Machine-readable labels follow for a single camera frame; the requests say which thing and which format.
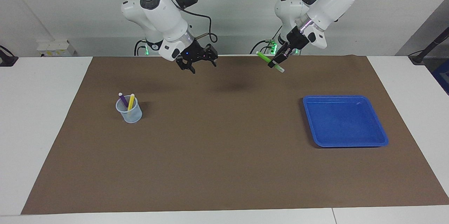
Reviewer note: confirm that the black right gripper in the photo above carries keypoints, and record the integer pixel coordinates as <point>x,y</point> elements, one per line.
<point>193,53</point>

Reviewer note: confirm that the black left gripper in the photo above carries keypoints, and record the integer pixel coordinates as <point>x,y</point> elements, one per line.
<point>298,39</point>

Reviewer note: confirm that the green pen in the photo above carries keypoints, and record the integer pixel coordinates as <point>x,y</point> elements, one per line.
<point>263,57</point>

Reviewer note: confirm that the yellow pen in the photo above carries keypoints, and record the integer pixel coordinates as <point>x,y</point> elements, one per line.
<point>131,101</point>

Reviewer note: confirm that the purple pen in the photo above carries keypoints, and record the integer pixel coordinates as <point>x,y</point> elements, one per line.
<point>123,101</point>

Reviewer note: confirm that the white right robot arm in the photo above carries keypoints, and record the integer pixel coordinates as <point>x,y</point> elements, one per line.
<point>165,17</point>

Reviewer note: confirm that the blue plastic tray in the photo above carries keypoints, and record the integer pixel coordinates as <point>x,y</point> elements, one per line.
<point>343,122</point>

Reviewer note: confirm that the translucent plastic cup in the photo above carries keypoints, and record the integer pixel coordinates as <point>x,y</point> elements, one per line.
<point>131,116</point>

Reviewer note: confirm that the brown table mat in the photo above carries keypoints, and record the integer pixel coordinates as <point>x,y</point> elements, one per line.
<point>224,146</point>

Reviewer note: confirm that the black stand pole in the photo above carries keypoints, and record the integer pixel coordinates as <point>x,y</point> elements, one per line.
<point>433,43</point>

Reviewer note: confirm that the blue box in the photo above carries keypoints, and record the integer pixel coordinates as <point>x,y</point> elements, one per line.
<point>442,76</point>

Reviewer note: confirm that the black clamp mount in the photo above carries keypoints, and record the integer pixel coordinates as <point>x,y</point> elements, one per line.
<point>7,59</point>

